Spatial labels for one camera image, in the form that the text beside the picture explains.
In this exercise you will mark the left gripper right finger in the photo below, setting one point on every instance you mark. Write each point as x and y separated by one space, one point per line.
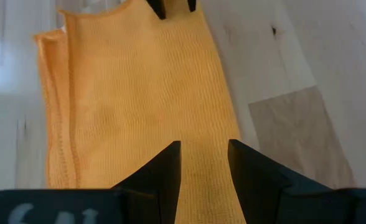
260 193

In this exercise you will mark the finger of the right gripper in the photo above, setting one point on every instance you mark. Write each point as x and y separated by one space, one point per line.
159 7
192 4

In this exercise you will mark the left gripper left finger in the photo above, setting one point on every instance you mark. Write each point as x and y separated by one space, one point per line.
158 193

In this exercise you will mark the orange microfiber towel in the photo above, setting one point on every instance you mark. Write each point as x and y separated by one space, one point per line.
133 93

